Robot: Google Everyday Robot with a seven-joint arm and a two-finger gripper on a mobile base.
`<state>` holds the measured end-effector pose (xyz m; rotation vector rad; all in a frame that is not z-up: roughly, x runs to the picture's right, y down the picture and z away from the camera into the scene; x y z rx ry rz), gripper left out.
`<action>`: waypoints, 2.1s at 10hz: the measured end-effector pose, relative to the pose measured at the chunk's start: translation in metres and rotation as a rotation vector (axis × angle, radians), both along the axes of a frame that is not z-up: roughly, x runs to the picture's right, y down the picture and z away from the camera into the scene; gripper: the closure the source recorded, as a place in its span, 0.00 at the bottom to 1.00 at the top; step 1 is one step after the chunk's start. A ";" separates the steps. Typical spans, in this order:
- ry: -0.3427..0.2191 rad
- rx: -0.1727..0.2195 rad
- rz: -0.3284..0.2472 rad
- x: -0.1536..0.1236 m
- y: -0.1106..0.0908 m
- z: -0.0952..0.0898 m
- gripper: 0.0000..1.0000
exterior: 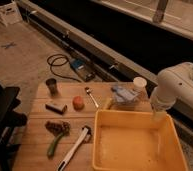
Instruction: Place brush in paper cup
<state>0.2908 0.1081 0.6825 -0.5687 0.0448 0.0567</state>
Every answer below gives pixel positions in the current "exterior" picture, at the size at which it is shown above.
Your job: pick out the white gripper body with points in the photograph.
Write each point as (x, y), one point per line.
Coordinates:
(158, 115)

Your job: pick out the white handled brush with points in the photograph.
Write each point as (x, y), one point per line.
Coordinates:
(86, 132)

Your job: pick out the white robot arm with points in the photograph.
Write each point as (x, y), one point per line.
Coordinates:
(173, 83)

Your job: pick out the white paper cup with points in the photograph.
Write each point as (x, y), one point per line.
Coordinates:
(139, 84)

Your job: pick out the metal cup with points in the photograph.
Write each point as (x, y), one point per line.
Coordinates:
(51, 83)

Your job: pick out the clear plastic bag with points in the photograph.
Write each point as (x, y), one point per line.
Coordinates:
(125, 98)

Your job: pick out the yellow plastic bin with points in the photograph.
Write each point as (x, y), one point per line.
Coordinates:
(134, 141)

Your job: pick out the orange ball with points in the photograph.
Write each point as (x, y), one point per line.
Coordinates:
(78, 103)

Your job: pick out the blue power device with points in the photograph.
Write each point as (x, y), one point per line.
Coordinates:
(82, 70)

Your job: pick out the small black box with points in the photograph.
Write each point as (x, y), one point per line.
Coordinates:
(55, 108)

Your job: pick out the black chair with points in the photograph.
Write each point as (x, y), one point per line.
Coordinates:
(9, 120)

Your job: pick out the white cardboard box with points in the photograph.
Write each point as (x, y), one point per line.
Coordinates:
(10, 14)

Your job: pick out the green handled scrub brush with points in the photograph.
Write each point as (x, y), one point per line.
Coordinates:
(58, 129)

